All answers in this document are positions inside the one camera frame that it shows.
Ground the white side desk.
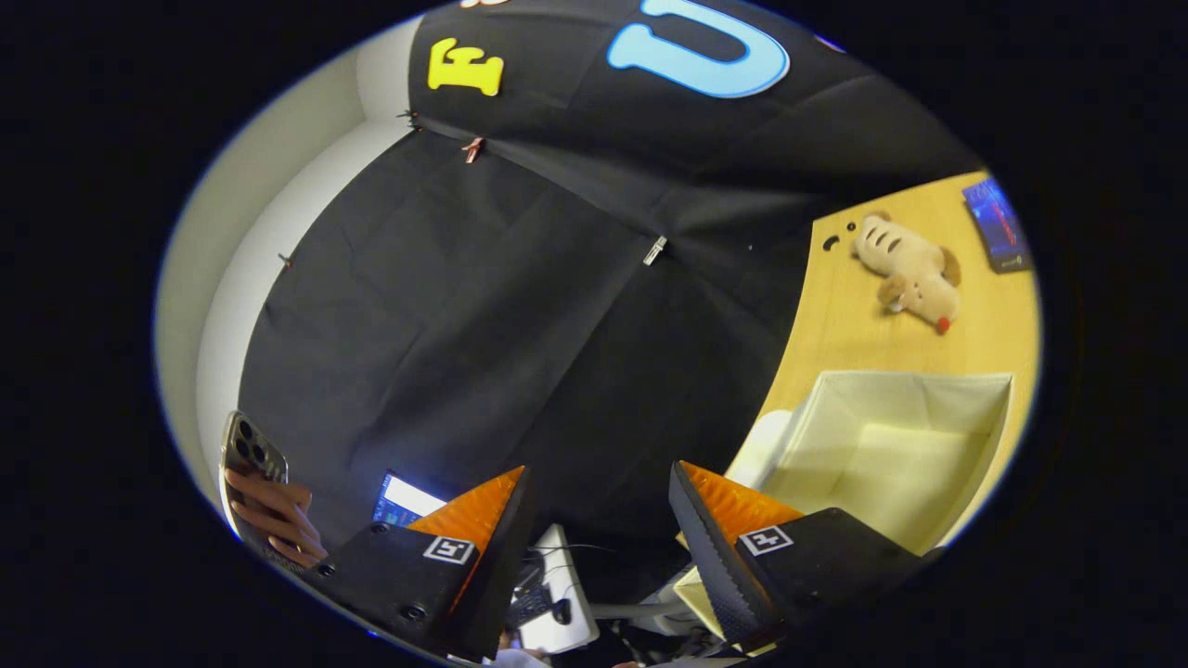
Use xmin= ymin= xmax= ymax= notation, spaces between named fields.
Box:
xmin=506 ymin=524 xmax=602 ymax=654

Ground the lit laptop screen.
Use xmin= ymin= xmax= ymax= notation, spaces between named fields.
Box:
xmin=372 ymin=472 xmax=449 ymax=529

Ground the black backdrop cloth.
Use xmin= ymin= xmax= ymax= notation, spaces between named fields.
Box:
xmin=237 ymin=0 xmax=985 ymax=604

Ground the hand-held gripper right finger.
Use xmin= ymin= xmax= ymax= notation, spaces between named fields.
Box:
xmin=668 ymin=460 xmax=934 ymax=654

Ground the blue cover book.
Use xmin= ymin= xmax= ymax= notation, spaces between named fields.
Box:
xmin=962 ymin=175 xmax=1034 ymax=276

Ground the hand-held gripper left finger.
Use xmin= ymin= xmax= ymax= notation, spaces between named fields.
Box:
xmin=303 ymin=465 xmax=538 ymax=662

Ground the grey smartphone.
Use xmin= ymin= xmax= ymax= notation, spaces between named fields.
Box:
xmin=220 ymin=411 xmax=321 ymax=569

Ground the beige fabric storage box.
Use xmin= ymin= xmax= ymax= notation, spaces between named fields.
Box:
xmin=673 ymin=369 xmax=1015 ymax=643

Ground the tan striped plush toy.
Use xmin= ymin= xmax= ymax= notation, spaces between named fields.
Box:
xmin=851 ymin=211 xmax=963 ymax=336

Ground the black keyboard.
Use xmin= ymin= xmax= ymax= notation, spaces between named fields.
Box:
xmin=508 ymin=583 xmax=559 ymax=632

